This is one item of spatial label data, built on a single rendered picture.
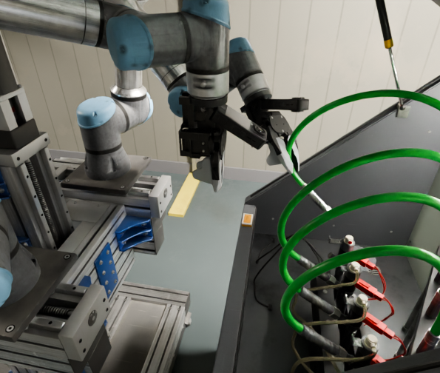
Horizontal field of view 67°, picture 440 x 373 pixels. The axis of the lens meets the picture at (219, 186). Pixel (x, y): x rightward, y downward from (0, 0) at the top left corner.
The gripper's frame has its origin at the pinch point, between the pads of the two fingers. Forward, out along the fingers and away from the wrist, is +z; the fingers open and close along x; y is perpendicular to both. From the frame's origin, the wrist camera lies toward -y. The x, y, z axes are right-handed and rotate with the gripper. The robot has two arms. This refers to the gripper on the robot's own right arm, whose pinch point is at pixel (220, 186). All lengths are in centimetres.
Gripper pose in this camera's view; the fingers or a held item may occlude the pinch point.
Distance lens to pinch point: 70.8
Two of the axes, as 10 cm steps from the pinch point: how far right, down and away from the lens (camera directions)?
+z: 0.0, 8.3, 5.6
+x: -1.7, 5.5, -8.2
